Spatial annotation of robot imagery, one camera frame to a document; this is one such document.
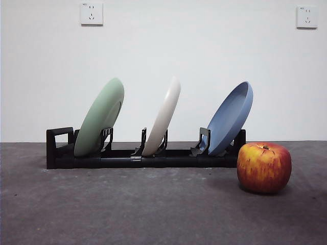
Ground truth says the green plate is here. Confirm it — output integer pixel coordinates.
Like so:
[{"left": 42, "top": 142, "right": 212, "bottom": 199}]
[{"left": 73, "top": 78, "right": 125, "bottom": 158}]

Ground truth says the red yellow apple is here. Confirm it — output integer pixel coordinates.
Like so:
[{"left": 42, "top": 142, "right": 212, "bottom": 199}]
[{"left": 237, "top": 142, "right": 292, "bottom": 194}]

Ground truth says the white plate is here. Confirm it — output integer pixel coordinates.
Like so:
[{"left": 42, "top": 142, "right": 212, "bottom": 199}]
[{"left": 142, "top": 76, "right": 181, "bottom": 157}]

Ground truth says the black plate rack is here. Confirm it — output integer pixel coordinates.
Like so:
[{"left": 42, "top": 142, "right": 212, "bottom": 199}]
[{"left": 45, "top": 127, "right": 247, "bottom": 169}]

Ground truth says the blue plate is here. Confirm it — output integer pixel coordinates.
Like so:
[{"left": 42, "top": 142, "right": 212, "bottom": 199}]
[{"left": 206, "top": 81, "right": 254, "bottom": 156}]

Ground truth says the white wall socket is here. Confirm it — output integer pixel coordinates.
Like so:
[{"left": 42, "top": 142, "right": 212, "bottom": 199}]
[
  {"left": 81, "top": 2, "right": 104, "bottom": 26},
  {"left": 296, "top": 6, "right": 319, "bottom": 29}
]

